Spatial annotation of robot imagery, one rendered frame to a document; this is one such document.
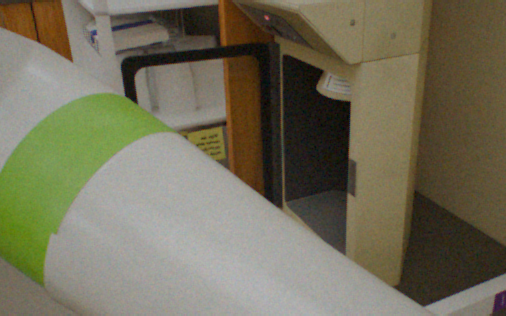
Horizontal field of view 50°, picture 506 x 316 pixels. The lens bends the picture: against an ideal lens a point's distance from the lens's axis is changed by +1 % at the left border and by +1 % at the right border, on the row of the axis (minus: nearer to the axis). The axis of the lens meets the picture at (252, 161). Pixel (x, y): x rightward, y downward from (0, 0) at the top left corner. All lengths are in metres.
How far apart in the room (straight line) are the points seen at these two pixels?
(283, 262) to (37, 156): 0.13
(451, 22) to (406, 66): 0.44
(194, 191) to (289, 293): 0.07
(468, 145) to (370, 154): 0.46
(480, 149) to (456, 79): 0.17
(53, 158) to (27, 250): 0.05
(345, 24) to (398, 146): 0.25
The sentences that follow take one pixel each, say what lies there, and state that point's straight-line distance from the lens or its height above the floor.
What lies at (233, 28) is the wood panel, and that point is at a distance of 1.18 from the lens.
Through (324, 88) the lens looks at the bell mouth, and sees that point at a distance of 1.03.
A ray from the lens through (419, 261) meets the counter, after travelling 1.23.
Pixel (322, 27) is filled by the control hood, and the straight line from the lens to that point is 0.84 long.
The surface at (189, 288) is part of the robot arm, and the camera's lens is 0.25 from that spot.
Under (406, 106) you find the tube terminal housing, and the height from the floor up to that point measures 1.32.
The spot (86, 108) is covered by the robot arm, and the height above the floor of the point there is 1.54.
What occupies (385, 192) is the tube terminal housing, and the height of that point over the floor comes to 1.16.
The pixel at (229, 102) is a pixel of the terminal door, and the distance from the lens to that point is 1.15.
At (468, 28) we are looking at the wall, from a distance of 1.34.
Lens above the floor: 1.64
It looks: 25 degrees down
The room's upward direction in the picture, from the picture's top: 3 degrees counter-clockwise
